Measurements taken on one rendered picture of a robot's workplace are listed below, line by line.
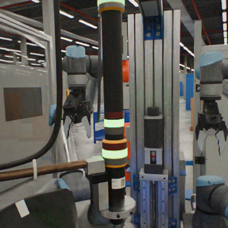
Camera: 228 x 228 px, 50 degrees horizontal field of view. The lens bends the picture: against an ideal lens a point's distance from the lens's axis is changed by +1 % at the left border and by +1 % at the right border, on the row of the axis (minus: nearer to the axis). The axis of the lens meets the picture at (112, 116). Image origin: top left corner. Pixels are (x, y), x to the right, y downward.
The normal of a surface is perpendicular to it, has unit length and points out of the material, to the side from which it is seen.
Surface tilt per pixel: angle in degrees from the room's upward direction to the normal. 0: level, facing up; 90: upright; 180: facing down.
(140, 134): 90
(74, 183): 50
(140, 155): 90
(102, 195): 90
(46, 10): 90
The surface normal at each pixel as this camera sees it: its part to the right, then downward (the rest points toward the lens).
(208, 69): -0.54, 0.11
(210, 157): -0.19, 0.11
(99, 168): 0.40, 0.09
